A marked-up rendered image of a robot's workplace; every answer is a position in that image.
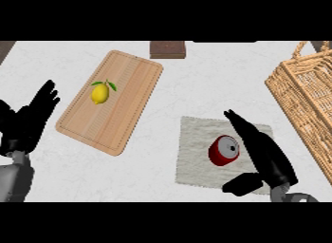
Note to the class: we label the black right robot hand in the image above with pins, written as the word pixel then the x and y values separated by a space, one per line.
pixel 265 155

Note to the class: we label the pale grey cloth placemat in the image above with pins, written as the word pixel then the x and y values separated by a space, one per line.
pixel 200 152

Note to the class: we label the wooden cutting board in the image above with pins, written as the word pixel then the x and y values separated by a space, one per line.
pixel 110 102

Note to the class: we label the yellow lemon with leaves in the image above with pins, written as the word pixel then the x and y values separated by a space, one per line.
pixel 98 93

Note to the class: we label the wicker basket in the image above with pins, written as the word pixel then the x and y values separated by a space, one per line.
pixel 312 107

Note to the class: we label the brown block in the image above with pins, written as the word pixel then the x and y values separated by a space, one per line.
pixel 168 49

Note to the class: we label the red can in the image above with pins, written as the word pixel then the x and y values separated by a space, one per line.
pixel 224 150

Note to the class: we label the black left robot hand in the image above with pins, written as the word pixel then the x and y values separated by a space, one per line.
pixel 25 121

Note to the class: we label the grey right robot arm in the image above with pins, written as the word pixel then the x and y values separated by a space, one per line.
pixel 287 194

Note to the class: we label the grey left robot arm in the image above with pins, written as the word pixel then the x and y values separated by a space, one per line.
pixel 6 180

